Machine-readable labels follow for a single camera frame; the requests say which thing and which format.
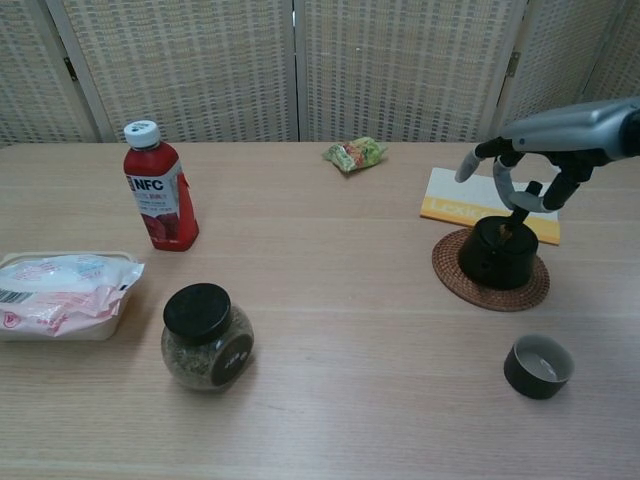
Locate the pink white snack bag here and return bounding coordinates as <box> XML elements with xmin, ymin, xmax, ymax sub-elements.
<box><xmin>0</xmin><ymin>253</ymin><xmax>146</xmax><ymax>339</ymax></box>

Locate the round woven rattan coaster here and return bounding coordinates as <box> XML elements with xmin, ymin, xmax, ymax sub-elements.
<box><xmin>431</xmin><ymin>228</ymin><xmax>551</xmax><ymax>313</ymax></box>

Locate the green snack packet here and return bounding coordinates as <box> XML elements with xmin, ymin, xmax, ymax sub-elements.
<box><xmin>322</xmin><ymin>135</ymin><xmax>390</xmax><ymax>177</ymax></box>

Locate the yellow white Lexicon book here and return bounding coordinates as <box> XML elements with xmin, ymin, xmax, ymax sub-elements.
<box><xmin>418</xmin><ymin>166</ymin><xmax>562</xmax><ymax>247</ymax></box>

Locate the glass jar black lid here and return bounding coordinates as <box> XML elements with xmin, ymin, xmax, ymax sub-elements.
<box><xmin>160</xmin><ymin>282</ymin><xmax>255</xmax><ymax>393</ymax></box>

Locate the black teapot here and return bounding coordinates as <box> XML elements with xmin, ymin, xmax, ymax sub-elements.
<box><xmin>458</xmin><ymin>181</ymin><xmax>544</xmax><ymax>290</ymax></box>

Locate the dark ceramic cup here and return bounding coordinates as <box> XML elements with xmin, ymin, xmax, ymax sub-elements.
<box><xmin>502</xmin><ymin>333</ymin><xmax>576</xmax><ymax>401</ymax></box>

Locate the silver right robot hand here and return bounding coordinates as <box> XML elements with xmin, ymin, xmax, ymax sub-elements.
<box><xmin>454</xmin><ymin>97</ymin><xmax>640</xmax><ymax>212</ymax></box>

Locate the red NFC juice bottle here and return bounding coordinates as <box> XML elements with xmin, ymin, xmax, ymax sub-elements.
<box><xmin>123</xmin><ymin>119</ymin><xmax>200</xmax><ymax>252</ymax></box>

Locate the beige plastic tray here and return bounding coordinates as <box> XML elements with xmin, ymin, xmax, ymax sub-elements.
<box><xmin>0</xmin><ymin>250</ymin><xmax>140</xmax><ymax>343</ymax></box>

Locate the woven folding screen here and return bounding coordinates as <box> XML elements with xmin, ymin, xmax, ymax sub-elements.
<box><xmin>0</xmin><ymin>0</ymin><xmax>640</xmax><ymax>147</ymax></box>

